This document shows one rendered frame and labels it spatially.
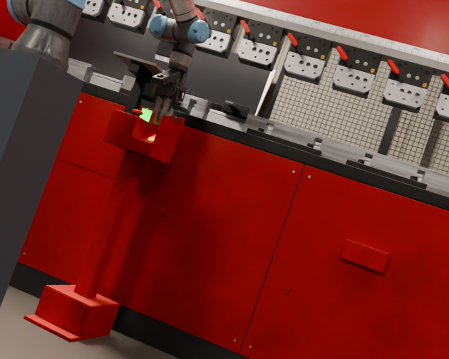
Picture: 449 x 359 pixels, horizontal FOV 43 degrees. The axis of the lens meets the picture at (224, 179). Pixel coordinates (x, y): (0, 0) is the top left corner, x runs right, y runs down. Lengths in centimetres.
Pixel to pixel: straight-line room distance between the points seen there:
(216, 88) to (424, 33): 108
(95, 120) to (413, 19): 130
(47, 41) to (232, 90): 149
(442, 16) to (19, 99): 159
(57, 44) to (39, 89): 14
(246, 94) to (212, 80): 19
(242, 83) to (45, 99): 153
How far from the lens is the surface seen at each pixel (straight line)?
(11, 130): 148
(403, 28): 236
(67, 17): 159
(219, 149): 216
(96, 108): 236
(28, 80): 149
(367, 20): 237
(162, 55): 249
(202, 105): 234
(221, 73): 293
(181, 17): 189
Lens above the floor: 58
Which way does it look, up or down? 3 degrees up
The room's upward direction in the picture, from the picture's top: 20 degrees clockwise
